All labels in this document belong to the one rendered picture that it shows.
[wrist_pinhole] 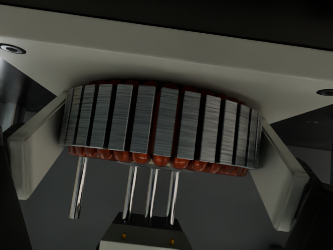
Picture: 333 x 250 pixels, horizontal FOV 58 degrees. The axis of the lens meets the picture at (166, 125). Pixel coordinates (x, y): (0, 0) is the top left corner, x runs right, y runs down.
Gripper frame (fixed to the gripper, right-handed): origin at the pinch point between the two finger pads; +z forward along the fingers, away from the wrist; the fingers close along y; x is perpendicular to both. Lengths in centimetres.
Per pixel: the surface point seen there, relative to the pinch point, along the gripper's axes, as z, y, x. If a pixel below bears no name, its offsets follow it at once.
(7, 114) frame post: 17.4, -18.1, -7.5
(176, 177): 11.2, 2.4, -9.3
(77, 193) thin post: 4.2, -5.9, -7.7
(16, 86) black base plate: 8.6, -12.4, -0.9
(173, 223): 9.2, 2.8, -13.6
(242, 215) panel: 18.6, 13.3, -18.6
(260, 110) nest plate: 0.3, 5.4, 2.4
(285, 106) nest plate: -1.2, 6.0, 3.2
